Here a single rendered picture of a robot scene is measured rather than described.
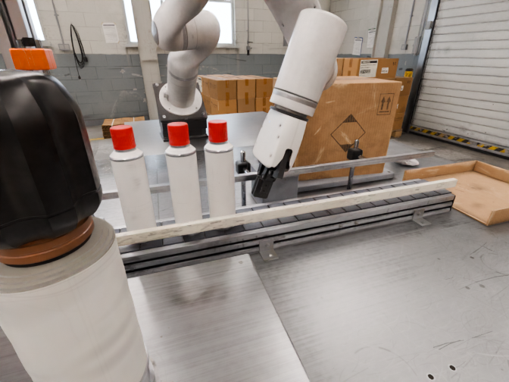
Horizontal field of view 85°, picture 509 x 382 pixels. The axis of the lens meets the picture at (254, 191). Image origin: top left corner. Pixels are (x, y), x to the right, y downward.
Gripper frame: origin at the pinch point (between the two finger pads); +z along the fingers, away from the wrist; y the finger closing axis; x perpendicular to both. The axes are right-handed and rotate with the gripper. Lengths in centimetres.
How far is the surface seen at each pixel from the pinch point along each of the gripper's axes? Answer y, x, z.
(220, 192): 3.1, -9.0, 1.6
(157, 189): -3.3, -19.2, 5.8
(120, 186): 2.0, -25.3, 4.2
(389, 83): -17.4, 34.5, -30.6
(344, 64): -304, 207, -89
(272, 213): 4.5, 1.8, 3.2
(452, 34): -284, 339, -175
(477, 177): -8, 75, -15
